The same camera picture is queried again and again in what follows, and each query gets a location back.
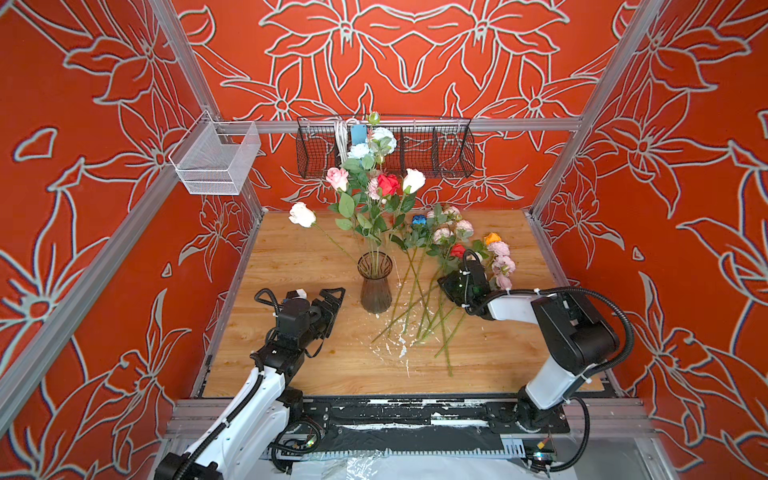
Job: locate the clear acrylic wall bin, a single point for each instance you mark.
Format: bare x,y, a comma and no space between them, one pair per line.
216,157

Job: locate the blue rose stem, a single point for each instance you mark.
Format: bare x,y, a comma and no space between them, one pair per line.
409,238

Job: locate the white rose stem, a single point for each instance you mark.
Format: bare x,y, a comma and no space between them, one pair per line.
411,184
300,214

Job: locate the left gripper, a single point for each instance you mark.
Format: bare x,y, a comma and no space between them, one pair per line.
327,313

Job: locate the dark ribbed glass vase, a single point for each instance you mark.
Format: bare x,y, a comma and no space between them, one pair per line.
375,268

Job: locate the light blue power strip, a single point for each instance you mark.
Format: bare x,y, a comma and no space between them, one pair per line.
358,134

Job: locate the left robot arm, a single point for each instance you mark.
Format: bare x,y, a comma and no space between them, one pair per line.
266,415

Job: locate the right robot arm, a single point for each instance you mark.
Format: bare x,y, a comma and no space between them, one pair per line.
584,331

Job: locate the dark red rose stem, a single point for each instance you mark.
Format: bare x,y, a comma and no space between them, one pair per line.
457,251

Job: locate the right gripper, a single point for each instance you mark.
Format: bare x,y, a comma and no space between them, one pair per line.
447,283

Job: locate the small circuit board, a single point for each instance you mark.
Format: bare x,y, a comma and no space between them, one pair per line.
540,457

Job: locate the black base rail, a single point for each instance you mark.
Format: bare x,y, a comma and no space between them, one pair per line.
410,424

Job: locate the black wire wall basket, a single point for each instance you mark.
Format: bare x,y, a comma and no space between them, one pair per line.
439,147

